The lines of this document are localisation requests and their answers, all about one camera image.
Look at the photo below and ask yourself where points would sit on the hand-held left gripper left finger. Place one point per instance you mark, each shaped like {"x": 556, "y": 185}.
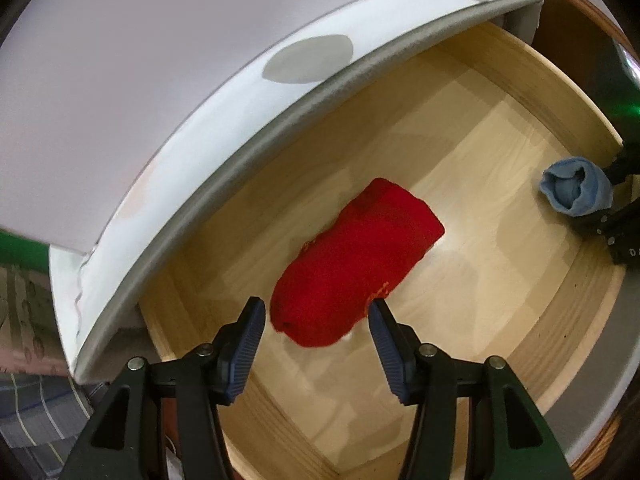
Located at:
{"x": 245, "y": 350}

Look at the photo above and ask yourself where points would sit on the red underwear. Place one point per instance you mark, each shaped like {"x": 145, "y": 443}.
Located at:
{"x": 360, "y": 250}

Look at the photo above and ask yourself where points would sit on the wooden drawer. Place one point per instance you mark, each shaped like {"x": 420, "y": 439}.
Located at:
{"x": 475, "y": 160}

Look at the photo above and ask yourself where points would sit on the light blue underwear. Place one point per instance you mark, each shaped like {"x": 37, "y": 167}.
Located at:
{"x": 590, "y": 195}

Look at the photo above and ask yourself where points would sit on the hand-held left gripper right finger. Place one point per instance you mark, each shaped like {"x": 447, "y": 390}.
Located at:
{"x": 392, "y": 350}

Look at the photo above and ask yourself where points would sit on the pink printed cloth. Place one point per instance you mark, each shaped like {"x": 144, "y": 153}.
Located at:
{"x": 25, "y": 310}

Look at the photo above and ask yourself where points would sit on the green cloth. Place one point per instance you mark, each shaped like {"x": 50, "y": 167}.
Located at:
{"x": 17, "y": 252}

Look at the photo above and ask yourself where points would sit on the plaid bedding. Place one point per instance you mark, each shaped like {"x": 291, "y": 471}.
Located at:
{"x": 35, "y": 420}

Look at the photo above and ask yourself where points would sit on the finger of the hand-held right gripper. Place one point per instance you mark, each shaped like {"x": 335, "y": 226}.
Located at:
{"x": 615, "y": 220}
{"x": 622, "y": 166}

